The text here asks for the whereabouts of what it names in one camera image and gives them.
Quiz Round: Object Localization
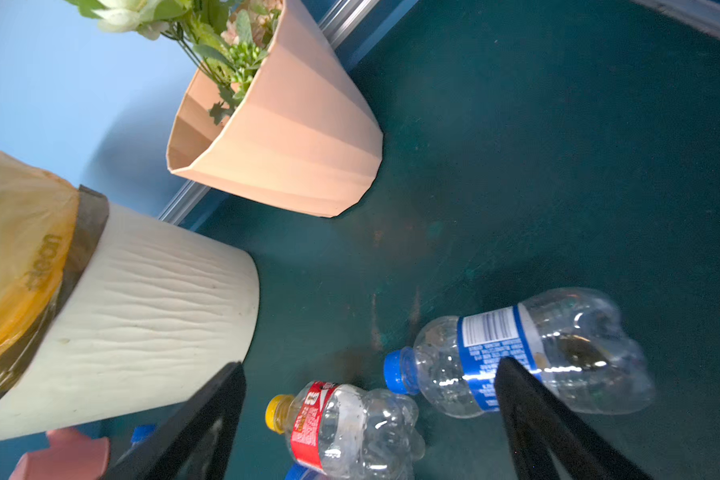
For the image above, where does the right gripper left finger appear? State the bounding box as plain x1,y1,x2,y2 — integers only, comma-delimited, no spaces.
102,362,246,479

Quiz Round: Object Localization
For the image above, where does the artificial white flower plant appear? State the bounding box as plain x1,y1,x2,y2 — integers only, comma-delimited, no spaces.
71,0,284,125

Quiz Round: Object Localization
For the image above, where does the aluminium frame right post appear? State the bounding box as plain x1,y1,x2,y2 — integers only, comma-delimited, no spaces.
633,0,720,40

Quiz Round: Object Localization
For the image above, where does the red label yellow cap bottle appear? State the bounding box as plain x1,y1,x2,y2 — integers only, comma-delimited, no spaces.
265,381,425,479

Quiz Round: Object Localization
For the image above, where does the Pepsi bottle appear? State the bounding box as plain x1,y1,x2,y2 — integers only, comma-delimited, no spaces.
284,463,328,480
384,287,656,419

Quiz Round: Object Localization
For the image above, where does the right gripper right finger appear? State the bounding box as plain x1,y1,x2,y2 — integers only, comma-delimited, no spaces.
494,357,649,479

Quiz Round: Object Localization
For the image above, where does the peach ribbed flower pot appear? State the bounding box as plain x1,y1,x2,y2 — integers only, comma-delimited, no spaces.
166,0,385,218

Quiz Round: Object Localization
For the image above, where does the orange bin liner bag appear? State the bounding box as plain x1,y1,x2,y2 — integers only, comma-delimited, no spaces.
0,151,110,400

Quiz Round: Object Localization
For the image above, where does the white ribbed waste bin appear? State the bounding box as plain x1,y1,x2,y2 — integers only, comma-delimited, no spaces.
0,188,260,441

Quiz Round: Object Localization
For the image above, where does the pink watering can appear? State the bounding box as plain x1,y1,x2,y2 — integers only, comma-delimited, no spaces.
9,427,111,480

